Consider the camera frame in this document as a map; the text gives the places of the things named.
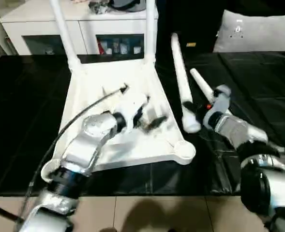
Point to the white glass-door cabinet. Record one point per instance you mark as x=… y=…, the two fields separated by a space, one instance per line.
x=36 y=29

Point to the black cabinet with yellow label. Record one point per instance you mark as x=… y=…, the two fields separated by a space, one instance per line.
x=195 y=19

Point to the black table mat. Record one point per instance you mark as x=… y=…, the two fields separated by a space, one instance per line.
x=16 y=106

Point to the black table frame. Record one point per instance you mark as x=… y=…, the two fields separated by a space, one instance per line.
x=2 y=212

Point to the white plastic table top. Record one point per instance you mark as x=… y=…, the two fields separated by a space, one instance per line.
x=147 y=145

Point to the white plastic table leg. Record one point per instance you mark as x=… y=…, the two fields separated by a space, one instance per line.
x=200 y=82
x=151 y=29
x=181 y=72
x=62 y=29

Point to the grey cushion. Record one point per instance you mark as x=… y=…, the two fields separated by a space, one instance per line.
x=258 y=31

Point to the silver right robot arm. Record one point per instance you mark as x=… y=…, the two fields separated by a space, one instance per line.
x=248 y=145

